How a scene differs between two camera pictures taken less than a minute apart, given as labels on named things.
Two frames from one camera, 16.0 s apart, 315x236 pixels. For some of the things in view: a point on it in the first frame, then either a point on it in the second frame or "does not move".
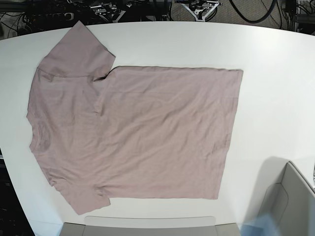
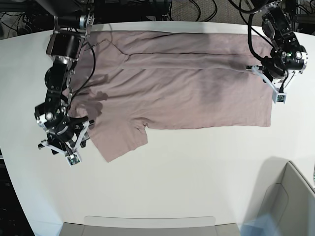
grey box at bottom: [148, 225] does not move
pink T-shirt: [127, 132] → [124, 80]
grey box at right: [282, 192] does not move
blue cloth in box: [264, 224] does not move
